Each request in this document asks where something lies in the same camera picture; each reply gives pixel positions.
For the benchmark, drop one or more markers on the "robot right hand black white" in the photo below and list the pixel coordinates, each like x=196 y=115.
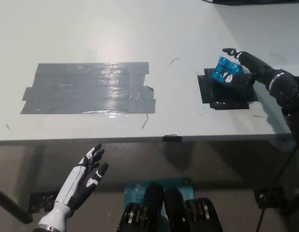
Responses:
x=256 y=67

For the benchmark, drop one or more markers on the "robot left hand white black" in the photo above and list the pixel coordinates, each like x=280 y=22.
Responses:
x=77 y=183

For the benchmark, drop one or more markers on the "blue crinkly cube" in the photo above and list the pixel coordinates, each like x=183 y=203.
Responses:
x=224 y=68

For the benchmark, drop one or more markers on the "black floor tape patch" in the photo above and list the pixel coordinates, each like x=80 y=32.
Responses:
x=41 y=201

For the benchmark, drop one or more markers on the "black tape square patch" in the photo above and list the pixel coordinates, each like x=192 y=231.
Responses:
x=227 y=99

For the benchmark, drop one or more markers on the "dark flat device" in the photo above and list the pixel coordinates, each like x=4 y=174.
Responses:
x=256 y=1

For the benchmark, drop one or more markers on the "black table leg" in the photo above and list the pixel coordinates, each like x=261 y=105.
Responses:
x=11 y=205

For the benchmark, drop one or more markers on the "small black tape strip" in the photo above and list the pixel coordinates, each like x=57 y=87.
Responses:
x=171 y=138

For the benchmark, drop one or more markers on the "grey duct tape patch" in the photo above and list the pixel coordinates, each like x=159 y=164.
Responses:
x=86 y=89

